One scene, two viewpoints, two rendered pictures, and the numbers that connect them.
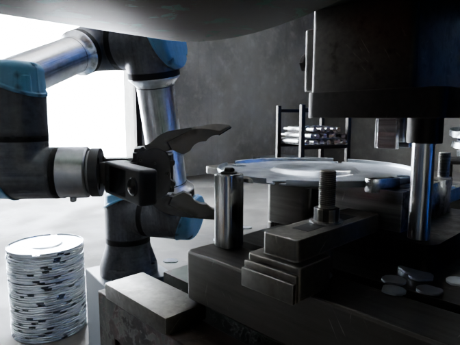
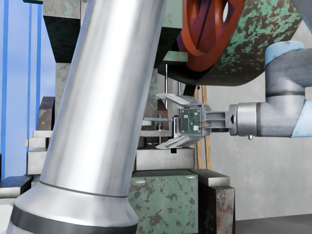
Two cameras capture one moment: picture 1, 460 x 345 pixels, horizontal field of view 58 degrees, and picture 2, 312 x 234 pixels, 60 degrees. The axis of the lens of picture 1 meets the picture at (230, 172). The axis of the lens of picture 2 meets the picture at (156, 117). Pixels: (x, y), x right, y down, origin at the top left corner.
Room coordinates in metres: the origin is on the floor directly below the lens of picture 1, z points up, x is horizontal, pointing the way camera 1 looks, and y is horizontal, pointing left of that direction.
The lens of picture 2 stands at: (1.22, 0.34, 0.76)
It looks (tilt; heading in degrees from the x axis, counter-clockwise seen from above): 2 degrees up; 210
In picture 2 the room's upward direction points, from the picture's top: straight up
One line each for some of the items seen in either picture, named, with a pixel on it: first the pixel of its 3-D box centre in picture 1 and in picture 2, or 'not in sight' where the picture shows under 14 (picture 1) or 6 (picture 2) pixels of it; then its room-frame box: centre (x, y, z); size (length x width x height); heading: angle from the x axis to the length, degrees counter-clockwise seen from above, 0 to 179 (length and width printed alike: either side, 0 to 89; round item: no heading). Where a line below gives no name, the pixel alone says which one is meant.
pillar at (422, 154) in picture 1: (422, 172); not in sight; (0.43, -0.20, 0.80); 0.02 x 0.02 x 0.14
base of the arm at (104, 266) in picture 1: (128, 252); not in sight; (1.08, 0.27, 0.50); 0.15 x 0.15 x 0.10
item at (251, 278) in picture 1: (321, 222); (162, 129); (0.41, -0.09, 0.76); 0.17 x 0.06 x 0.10; 134
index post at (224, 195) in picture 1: (228, 207); (176, 131); (0.50, 0.00, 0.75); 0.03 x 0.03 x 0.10; 44
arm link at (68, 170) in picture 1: (78, 174); (246, 120); (0.60, 0.22, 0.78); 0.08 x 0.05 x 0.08; 6
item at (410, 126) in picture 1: (404, 116); not in sight; (0.52, -0.22, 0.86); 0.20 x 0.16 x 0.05; 134
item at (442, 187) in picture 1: (392, 197); not in sight; (0.53, -0.21, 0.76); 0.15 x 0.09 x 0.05; 134
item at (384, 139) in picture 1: (391, 133); not in sight; (0.53, -0.21, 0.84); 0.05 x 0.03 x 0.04; 134
